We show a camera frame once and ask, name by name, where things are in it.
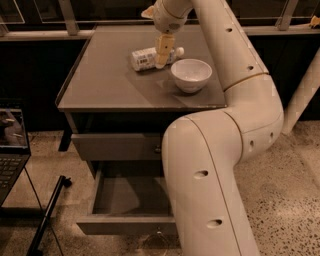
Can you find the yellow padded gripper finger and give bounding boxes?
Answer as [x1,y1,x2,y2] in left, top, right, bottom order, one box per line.
[141,5,154,19]
[155,33,175,69]

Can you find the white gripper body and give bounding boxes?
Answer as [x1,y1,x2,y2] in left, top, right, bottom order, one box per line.
[153,0,193,34]

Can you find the blue label plastic bottle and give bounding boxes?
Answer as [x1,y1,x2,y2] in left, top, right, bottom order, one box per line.
[130,47,184,72]

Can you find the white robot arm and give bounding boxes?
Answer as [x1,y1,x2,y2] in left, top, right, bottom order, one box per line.
[143,0,283,256]

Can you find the grey drawer cabinet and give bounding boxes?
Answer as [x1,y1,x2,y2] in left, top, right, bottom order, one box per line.
[56,25,225,173]

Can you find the closed grey upper drawer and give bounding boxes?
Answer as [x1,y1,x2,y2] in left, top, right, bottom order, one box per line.
[71,133,161,161]

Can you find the open grey middle drawer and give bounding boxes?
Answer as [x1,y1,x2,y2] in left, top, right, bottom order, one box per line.
[77,160,177,235]

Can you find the white ceramic bowl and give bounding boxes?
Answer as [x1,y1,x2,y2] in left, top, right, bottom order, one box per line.
[171,59,212,93]

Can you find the white diagonal pole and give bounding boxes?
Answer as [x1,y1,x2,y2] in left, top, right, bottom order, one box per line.
[282,48,320,134]

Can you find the black laptop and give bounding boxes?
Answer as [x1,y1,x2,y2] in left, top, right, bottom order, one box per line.
[0,98,31,206]

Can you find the black metal stand bar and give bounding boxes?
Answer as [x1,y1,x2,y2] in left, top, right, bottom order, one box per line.
[26,176,72,256]

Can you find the metal railing frame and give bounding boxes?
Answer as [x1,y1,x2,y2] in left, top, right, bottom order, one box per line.
[0,0,320,41]

